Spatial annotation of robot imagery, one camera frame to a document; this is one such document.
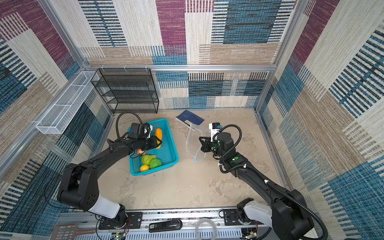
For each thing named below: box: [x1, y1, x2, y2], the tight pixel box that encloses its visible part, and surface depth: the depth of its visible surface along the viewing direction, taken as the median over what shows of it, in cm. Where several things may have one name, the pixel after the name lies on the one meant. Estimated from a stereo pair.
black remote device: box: [148, 219, 183, 233], surface depth 71 cm
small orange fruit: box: [140, 164, 150, 172], surface depth 88 cm
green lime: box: [149, 158, 162, 169], surface depth 88 cm
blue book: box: [175, 109, 205, 128], surface depth 116 cm
